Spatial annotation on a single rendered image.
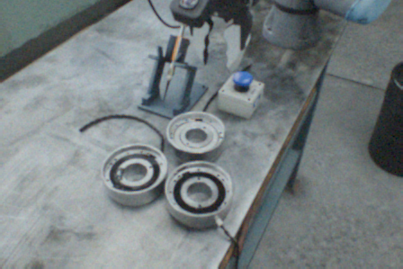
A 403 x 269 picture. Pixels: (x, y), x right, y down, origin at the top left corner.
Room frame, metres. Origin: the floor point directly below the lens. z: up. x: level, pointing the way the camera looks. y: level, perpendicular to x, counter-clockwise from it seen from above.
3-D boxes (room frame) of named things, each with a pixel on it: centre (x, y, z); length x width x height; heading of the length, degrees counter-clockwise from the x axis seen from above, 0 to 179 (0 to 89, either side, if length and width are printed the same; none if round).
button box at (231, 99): (0.62, -0.08, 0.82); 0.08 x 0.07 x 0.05; 153
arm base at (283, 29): (0.91, -0.23, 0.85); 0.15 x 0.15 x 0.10
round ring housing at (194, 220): (0.36, 0.00, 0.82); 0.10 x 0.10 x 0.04
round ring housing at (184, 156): (0.49, 0.01, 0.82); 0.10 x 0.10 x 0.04
